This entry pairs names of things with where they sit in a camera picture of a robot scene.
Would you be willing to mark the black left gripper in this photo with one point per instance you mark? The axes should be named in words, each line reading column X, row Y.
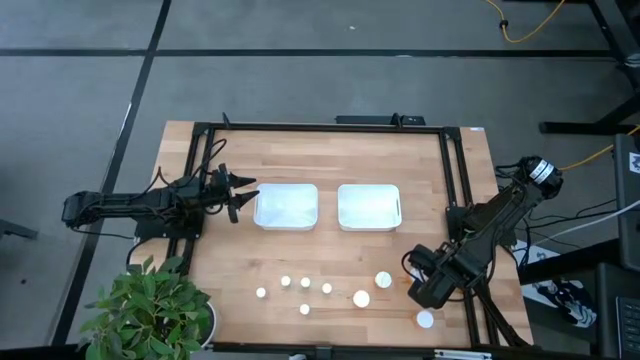
column 222, row 187

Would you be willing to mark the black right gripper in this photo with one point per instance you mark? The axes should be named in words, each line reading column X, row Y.
column 432, row 290

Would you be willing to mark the teal pill bottle white cap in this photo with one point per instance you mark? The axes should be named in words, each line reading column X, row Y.
column 305, row 282
column 285, row 281

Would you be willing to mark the pink pill bottle white cap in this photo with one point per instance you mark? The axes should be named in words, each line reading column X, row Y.
column 261, row 292

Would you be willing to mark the yellow pill bottle white cap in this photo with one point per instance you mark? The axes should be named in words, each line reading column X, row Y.
column 327, row 288
column 304, row 309

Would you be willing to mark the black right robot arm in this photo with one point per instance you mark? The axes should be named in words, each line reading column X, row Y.
column 500, row 210

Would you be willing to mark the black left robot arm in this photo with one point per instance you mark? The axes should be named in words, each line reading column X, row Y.
column 125, row 202

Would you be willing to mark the white plastic bin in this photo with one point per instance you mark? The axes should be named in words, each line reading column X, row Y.
column 285, row 207
column 369, row 207

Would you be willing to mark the black and white shoes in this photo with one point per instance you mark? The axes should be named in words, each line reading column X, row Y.
column 565, row 300

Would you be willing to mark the white plant pot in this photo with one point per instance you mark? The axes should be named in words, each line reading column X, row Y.
column 212, row 325

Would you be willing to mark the green leafy plant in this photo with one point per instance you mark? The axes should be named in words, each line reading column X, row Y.
column 145, row 310

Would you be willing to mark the black equipment case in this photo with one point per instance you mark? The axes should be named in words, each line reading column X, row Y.
column 607, row 310

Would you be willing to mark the black cabinet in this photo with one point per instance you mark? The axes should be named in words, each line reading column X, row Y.
column 627, row 210

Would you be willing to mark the grey furniture foot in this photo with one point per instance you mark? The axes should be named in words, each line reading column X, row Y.
column 15, row 229

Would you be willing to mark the silver bracket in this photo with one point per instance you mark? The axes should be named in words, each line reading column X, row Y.
column 462, row 355

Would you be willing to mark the black aluminium rig frame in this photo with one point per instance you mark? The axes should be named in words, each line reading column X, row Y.
column 325, row 127

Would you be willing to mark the black desk leg frame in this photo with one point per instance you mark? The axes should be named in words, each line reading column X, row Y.
column 575, row 128

